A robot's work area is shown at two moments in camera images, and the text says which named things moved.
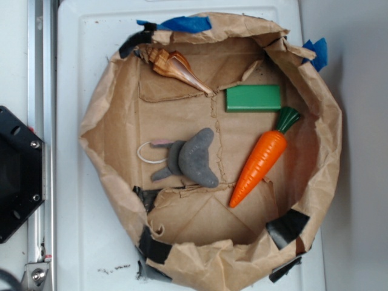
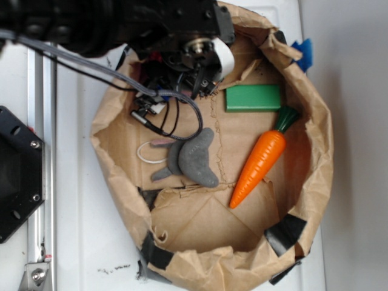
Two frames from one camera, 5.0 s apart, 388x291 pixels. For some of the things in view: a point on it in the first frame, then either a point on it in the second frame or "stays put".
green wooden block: (252, 98) stays put
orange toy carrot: (264, 157) stays put
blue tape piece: (320, 48) to (305, 47)
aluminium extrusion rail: (42, 170) stays put
